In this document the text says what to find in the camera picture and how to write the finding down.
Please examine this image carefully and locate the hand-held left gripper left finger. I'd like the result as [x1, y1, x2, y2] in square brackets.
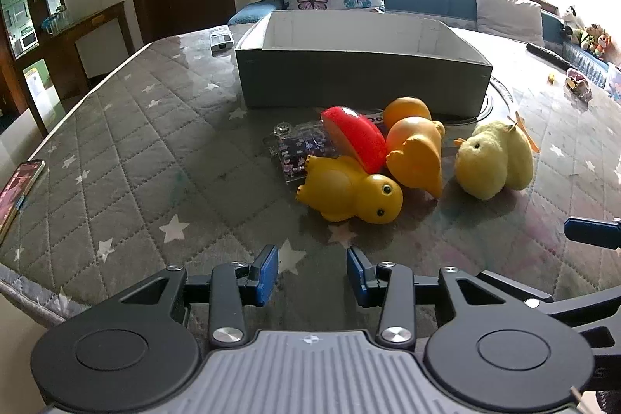
[119, 244, 279, 347]

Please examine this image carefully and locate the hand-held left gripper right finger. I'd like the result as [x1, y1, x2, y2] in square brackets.
[346, 246, 505, 350]

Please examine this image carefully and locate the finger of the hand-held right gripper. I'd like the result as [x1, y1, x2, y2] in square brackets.
[564, 217, 621, 251]
[478, 271, 621, 347]

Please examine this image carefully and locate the yellow rubber duck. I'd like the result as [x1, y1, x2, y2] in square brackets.
[297, 154, 404, 225]

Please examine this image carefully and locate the yellow plush chick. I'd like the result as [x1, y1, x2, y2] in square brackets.
[453, 115, 541, 201]

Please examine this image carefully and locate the clear purple pouch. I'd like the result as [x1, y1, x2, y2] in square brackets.
[263, 120, 341, 185]

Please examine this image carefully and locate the large orange rubber duck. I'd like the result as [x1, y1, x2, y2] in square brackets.
[385, 116, 446, 200]

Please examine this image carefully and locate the red half apple toy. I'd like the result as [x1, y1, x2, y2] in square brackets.
[321, 106, 388, 175]

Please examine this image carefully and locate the small orange rubber duck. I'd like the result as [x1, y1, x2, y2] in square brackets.
[383, 97, 433, 130]

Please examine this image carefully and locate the grey cardboard box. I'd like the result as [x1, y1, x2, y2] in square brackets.
[235, 10, 494, 117]

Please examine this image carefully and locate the small toy car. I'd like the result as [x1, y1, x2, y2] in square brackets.
[565, 69, 593, 103]

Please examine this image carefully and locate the black remote control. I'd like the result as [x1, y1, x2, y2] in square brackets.
[526, 42, 574, 69]

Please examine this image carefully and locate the green plush toy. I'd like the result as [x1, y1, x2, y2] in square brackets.
[579, 24, 602, 49]

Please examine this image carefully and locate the black white plush toy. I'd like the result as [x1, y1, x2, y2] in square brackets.
[558, 5, 586, 44]

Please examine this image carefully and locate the white cushion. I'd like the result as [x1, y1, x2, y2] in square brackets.
[475, 0, 545, 47]

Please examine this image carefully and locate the small white electronic device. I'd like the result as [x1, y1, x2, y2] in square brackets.
[209, 26, 235, 55]

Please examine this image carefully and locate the smartphone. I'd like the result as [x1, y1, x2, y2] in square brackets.
[0, 159, 47, 246]

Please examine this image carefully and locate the wooden sideboard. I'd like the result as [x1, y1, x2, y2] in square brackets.
[45, 1, 135, 103]

